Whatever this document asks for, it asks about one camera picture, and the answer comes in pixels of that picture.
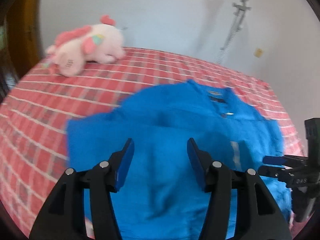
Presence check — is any blue puffer jacket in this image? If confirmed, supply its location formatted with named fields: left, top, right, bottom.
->
left=66, top=80, right=284, bottom=239

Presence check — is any red plaid bed sheet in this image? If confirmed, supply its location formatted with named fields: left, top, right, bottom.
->
left=1, top=48, right=304, bottom=236

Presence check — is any grey garment steamer stand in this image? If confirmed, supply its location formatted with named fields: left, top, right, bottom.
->
left=215, top=0, right=252, bottom=64

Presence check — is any pink unicorn plush toy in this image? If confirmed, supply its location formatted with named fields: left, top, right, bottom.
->
left=46, top=15, right=125, bottom=77

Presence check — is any wooden door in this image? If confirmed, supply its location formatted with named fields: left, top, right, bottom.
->
left=5, top=0, right=43, bottom=78

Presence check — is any yellow wall socket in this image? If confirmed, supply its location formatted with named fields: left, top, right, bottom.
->
left=254, top=48, right=264, bottom=58

